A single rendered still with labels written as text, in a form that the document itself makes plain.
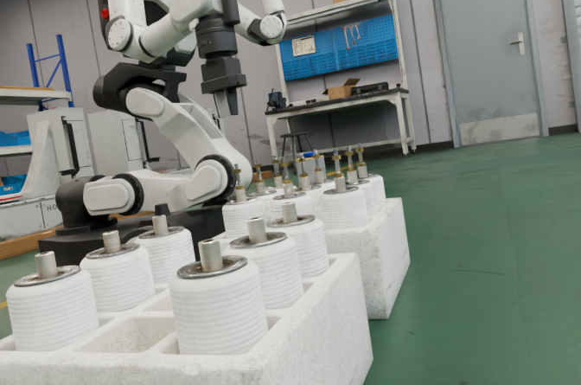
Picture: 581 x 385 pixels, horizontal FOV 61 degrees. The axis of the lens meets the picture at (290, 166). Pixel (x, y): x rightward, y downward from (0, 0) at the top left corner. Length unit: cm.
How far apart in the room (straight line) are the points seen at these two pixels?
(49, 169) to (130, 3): 217
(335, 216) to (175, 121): 71
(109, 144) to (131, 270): 317
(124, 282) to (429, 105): 560
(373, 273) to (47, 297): 59
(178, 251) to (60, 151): 266
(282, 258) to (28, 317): 30
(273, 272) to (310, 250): 12
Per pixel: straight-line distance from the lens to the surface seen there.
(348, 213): 101
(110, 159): 389
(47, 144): 345
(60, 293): 65
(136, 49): 128
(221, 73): 111
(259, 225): 63
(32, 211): 311
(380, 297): 101
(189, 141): 155
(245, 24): 179
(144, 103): 160
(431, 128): 615
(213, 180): 147
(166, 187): 162
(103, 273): 74
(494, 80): 612
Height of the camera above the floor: 37
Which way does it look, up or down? 3 degrees down
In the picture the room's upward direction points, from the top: 9 degrees counter-clockwise
